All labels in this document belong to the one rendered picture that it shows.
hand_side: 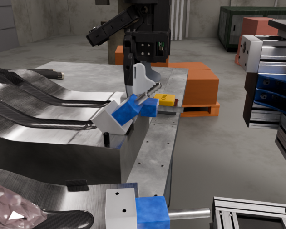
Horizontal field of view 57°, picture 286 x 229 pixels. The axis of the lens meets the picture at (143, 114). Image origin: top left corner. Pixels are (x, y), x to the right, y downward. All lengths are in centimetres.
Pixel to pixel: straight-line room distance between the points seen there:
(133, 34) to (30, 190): 31
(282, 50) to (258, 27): 366
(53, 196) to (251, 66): 65
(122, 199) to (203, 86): 232
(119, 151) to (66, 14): 849
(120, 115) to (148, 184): 14
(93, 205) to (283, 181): 172
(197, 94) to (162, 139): 202
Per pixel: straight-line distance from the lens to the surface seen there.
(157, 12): 51
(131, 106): 43
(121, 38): 389
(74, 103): 64
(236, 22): 597
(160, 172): 52
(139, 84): 52
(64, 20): 890
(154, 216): 34
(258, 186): 190
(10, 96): 63
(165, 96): 79
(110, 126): 46
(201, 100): 266
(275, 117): 91
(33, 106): 61
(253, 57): 83
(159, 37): 49
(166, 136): 64
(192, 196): 170
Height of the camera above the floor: 111
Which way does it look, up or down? 24 degrees down
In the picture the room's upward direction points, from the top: straight up
